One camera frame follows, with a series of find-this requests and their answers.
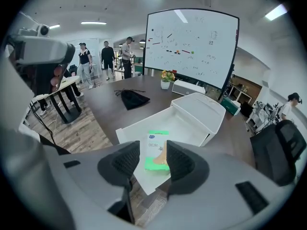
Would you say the green tissue box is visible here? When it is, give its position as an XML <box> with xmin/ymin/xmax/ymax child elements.
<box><xmin>220</xmin><ymin>97</ymin><xmax>241</xmax><ymax>116</ymax></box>

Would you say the black drawstring pouch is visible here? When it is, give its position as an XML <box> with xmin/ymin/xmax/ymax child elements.
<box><xmin>114</xmin><ymin>88</ymin><xmax>151</xmax><ymax>111</ymax></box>

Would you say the black cable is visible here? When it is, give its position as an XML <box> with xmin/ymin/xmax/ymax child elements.
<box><xmin>30</xmin><ymin>99</ymin><xmax>57</xmax><ymax>145</ymax></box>

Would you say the round beige table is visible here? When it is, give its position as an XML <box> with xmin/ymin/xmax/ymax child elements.
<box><xmin>35</xmin><ymin>75</ymin><xmax>83</xmax><ymax>125</ymax></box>

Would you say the whiteboard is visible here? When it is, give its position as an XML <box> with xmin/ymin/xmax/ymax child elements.
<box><xmin>143</xmin><ymin>8</ymin><xmax>240</xmax><ymax>98</ymax></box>

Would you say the white rectangular speaker box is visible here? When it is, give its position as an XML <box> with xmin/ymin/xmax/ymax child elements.
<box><xmin>171</xmin><ymin>79</ymin><xmax>206</xmax><ymax>97</ymax></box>

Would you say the black office chair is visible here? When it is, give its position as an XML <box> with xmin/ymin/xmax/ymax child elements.
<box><xmin>249</xmin><ymin>120</ymin><xmax>307</xmax><ymax>187</ymax></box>

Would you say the green packet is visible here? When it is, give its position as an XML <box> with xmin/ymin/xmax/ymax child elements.
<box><xmin>144</xmin><ymin>130</ymin><xmax>171</xmax><ymax>176</ymax></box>

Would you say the potted orange flower plant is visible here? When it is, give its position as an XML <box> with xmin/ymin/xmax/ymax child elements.
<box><xmin>160</xmin><ymin>69</ymin><xmax>176</xmax><ymax>90</ymax></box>

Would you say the white equipment rack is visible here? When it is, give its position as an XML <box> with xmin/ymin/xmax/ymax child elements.
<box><xmin>247</xmin><ymin>101</ymin><xmax>281</xmax><ymax>134</ymax></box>

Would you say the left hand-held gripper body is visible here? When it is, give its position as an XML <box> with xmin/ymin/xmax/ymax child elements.
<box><xmin>9</xmin><ymin>34</ymin><xmax>65</xmax><ymax>97</ymax></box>

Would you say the small white fisheye camera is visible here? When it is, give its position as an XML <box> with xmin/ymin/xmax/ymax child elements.
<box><xmin>18</xmin><ymin>23</ymin><xmax>50</xmax><ymax>37</ymax></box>

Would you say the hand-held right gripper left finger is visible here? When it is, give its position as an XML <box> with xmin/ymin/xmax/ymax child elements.
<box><xmin>43</xmin><ymin>140</ymin><xmax>141</xmax><ymax>230</ymax></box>

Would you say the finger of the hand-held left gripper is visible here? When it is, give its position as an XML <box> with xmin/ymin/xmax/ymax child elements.
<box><xmin>57</xmin><ymin>41</ymin><xmax>76</xmax><ymax>69</ymax></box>

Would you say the person's left hand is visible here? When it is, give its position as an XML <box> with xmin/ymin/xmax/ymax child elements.
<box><xmin>49</xmin><ymin>65</ymin><xmax>66</xmax><ymax>92</ymax></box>

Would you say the white lidded bin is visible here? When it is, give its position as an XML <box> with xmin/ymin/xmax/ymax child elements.
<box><xmin>116</xmin><ymin>92</ymin><xmax>226</xmax><ymax>196</ymax></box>

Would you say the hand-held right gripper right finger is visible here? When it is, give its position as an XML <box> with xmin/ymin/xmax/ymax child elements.
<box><xmin>134</xmin><ymin>139</ymin><xmax>307</xmax><ymax>230</ymax></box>

